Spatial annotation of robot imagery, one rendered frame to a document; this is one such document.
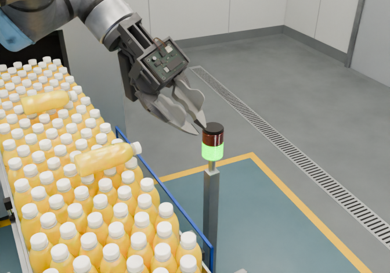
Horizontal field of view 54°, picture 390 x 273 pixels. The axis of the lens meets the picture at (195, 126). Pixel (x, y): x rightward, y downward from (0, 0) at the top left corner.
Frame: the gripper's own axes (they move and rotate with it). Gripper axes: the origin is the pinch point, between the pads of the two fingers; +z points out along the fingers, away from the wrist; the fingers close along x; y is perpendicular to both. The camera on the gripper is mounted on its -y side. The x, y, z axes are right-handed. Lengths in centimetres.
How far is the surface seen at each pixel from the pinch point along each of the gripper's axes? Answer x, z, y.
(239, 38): 330, -31, -382
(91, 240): -21.8, 6.0, -42.4
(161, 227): -7.5, 15.8, -38.9
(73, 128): 2, -25, -83
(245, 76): 239, 13, -309
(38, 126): -7, -34, -88
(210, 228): 10, 33, -64
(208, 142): 19.0, 8.1, -39.6
